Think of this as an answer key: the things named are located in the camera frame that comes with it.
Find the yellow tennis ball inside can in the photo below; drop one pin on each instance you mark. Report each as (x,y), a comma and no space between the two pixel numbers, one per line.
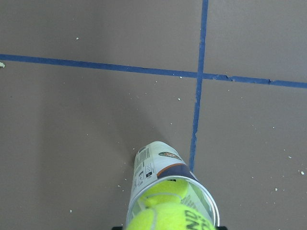
(173,190)

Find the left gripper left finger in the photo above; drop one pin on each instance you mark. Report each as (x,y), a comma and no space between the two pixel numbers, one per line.
(117,228)

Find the yellow tennis ball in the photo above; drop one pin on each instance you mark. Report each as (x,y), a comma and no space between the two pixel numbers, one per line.
(170,216)
(173,190)

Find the clear Wilson tennis ball can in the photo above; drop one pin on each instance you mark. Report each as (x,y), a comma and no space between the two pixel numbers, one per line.
(157,162)

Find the brown paper table cover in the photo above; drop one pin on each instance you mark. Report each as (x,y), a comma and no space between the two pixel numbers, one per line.
(84,84)

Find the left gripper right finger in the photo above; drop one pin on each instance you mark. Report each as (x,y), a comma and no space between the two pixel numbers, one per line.
(220,228)

